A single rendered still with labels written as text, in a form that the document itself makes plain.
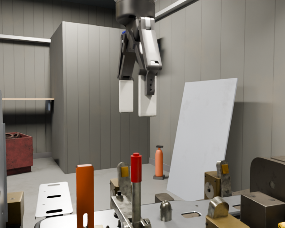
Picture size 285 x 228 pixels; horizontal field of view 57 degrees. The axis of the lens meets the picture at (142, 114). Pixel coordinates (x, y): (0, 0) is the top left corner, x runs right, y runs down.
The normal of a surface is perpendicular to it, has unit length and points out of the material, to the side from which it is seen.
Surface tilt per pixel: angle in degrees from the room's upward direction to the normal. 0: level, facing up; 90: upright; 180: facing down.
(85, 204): 90
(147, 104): 90
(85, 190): 90
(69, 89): 90
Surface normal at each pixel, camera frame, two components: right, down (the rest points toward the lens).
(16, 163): 0.66, 0.04
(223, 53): -0.89, 0.03
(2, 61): 0.46, 0.05
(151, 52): 0.29, -0.39
